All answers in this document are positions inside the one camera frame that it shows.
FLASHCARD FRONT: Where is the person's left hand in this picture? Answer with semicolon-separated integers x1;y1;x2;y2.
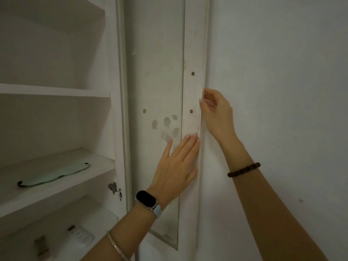
146;133;201;206

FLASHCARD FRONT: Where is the person's right hand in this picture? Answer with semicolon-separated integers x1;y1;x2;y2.
199;88;240;144

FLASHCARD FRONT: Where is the person's left forearm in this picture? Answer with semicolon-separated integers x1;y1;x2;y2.
88;202;163;261

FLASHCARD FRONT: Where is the person's right forearm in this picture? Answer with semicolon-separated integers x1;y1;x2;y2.
217;136;330;261

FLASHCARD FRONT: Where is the white glass cabinet door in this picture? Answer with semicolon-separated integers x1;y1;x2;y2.
115;0;211;261

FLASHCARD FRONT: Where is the metal cabinet hinge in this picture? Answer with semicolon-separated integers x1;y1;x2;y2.
108;181;123;200

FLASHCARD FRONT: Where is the pale green sleep mask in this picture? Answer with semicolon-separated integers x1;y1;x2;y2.
17;161;91;188

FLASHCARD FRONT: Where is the white shelf cabinet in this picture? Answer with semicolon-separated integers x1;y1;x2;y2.
0;0;131;261

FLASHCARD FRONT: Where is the white remote control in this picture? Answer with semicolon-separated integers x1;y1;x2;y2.
67;225;94;247

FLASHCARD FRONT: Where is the small grey box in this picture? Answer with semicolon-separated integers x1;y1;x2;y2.
34;235;51;257

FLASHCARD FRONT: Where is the black smartwatch with grey strap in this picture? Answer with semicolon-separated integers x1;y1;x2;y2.
135;190;164;219

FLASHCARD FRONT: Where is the dark wooden bead bracelet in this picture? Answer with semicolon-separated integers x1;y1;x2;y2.
227;162;261;179

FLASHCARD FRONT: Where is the thin pale bead bracelet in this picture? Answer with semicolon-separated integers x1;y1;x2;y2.
107;230;131;261

